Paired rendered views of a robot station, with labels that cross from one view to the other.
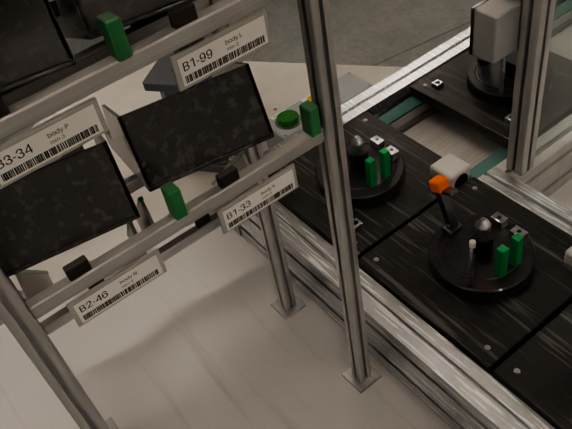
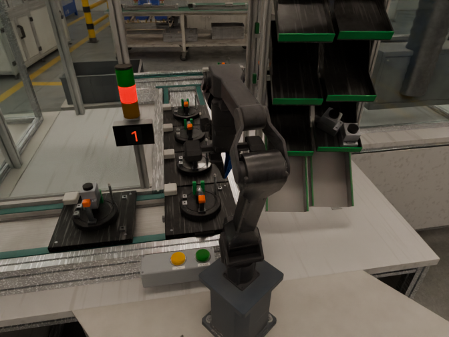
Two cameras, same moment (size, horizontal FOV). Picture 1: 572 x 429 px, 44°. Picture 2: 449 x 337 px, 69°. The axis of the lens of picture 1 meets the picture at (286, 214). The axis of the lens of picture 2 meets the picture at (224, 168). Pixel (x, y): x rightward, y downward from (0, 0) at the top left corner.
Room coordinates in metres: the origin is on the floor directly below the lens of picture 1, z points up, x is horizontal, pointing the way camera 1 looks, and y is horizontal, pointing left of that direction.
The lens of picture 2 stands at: (1.59, 0.24, 1.70)
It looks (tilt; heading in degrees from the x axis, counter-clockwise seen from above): 34 degrees down; 200
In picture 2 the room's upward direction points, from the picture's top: straight up
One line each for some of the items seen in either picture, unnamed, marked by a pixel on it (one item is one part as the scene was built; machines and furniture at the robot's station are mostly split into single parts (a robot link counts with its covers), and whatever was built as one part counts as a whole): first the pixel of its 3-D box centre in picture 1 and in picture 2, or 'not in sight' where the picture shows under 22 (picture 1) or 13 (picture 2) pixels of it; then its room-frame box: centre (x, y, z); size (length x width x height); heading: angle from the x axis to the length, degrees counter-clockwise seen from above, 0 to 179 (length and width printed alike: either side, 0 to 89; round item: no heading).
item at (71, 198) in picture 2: not in sight; (71, 200); (0.94, -0.56, 0.97); 0.05 x 0.05 x 0.04; 29
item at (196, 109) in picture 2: not in sight; (186, 107); (0.17, -0.49, 1.01); 0.24 x 0.24 x 0.13; 29
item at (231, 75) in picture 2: not in sight; (239, 114); (1.06, 0.08, 1.45); 0.29 x 0.08 x 0.11; 33
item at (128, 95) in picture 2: not in sight; (127, 92); (0.80, -0.35, 1.33); 0.05 x 0.05 x 0.05
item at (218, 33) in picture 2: not in sight; (227, 31); (-4.51, -1.91, 0.40); 0.61 x 0.41 x 0.22; 111
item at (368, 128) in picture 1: (358, 156); (200, 196); (0.82, -0.13, 1.01); 0.24 x 0.24 x 0.13; 29
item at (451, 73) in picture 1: (507, 85); (97, 218); (0.98, -0.43, 0.96); 0.24 x 0.24 x 0.02; 29
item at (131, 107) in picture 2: not in sight; (130, 108); (0.80, -0.35, 1.28); 0.05 x 0.05 x 0.05
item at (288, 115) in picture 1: (288, 120); (202, 256); (1.01, -0.04, 0.96); 0.04 x 0.04 x 0.02
